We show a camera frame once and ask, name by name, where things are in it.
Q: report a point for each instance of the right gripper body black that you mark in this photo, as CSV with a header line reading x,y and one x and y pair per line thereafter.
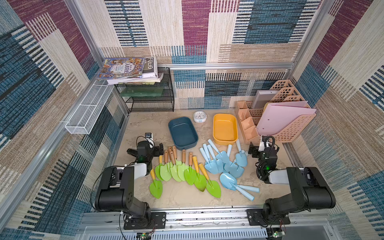
x,y
255,150

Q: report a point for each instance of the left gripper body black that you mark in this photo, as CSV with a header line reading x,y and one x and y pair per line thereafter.
x,y
157,149

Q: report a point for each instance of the blue shovel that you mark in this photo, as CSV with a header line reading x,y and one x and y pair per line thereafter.
x,y
219,162
244,193
208,153
237,171
230,182
241,156
229,165
210,165

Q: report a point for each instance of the dark teal storage box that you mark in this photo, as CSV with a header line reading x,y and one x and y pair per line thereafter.
x,y
183,133

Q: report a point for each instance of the blue shovel diagonal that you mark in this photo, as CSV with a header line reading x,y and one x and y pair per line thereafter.
x,y
220,155

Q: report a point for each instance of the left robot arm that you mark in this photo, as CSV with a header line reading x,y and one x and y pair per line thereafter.
x,y
116,189

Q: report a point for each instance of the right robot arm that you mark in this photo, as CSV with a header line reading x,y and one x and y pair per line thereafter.
x,y
309,189

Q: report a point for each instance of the yellow storage box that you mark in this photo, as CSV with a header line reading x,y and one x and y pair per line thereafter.
x,y
225,129

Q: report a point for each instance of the pink file folder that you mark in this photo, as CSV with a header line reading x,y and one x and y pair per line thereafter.
x,y
275,118

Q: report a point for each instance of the pink plastic file organizer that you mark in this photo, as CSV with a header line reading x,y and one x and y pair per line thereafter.
x,y
288,95

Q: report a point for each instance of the grey folder in organizer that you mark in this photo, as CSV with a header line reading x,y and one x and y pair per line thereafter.
x,y
263,97

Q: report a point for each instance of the green mat on shelf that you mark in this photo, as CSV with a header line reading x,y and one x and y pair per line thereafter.
x,y
141,92

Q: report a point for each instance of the small white alarm clock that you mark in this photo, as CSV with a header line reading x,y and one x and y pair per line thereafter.
x,y
200,116

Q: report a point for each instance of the white book stack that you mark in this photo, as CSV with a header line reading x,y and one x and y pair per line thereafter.
x,y
150,75

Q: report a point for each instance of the colourful picture book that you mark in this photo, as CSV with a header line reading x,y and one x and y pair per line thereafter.
x,y
121,68

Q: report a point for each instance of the black wire shelf rack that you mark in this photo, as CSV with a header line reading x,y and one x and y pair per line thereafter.
x,y
158,97

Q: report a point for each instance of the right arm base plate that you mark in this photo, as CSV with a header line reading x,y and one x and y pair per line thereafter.
x,y
257,217

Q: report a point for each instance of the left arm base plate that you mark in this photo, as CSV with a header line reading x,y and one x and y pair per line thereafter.
x,y
155,220

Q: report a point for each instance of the white wire mesh basket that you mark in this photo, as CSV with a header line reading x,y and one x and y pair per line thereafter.
x,y
86,114

